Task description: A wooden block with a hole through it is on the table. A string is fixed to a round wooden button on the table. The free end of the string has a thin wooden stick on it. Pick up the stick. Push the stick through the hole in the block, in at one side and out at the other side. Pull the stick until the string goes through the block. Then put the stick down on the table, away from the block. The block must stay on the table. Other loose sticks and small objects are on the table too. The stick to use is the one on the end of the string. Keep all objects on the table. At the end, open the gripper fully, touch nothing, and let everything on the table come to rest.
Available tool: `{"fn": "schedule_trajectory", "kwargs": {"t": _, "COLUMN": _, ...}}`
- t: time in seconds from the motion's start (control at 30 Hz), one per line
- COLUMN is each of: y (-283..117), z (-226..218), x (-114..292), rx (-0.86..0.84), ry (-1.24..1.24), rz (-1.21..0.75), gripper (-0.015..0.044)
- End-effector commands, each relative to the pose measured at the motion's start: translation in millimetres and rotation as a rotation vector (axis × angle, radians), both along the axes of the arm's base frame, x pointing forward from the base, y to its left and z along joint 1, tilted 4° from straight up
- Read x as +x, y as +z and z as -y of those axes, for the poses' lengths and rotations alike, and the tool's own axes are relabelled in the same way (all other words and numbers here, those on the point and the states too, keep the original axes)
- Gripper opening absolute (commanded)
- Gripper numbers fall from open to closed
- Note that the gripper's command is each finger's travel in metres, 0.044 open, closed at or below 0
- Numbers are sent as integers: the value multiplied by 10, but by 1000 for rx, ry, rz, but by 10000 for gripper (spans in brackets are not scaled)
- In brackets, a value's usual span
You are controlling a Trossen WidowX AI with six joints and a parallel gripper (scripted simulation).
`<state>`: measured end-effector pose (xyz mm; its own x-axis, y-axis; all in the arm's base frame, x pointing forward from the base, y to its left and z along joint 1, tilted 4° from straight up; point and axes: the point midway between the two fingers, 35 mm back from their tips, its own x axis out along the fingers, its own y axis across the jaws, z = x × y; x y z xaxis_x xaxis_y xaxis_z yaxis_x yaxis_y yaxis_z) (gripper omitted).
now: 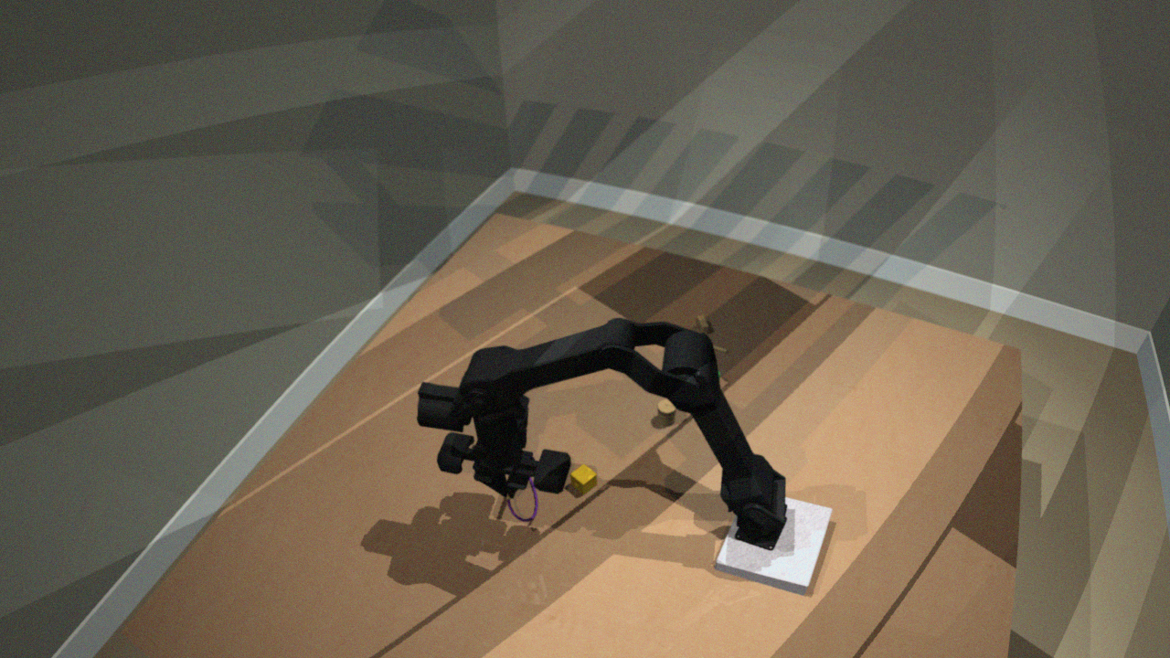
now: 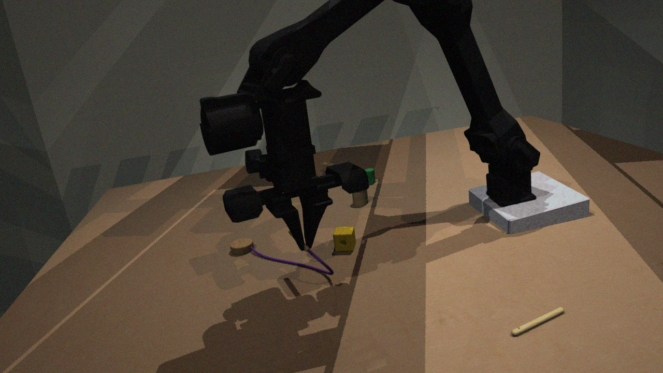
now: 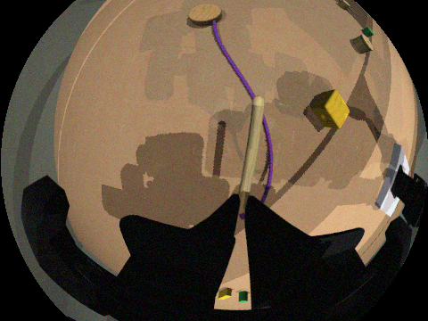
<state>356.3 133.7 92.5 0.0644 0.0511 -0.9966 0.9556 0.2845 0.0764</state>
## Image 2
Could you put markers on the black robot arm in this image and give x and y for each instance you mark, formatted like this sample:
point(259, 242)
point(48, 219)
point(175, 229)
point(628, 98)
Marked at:
point(282, 58)

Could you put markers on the olive-yellow wooden block with round hole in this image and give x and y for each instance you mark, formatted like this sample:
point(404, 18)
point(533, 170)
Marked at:
point(344, 239)

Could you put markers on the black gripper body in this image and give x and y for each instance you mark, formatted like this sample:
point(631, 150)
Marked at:
point(293, 174)

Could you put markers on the brown wooden block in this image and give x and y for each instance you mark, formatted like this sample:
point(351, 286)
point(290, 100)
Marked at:
point(326, 164)

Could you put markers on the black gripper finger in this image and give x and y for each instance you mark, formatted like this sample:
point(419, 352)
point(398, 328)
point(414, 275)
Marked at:
point(312, 213)
point(291, 218)

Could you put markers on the green cylinder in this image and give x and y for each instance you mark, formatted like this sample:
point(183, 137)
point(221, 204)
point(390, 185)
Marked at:
point(371, 176)

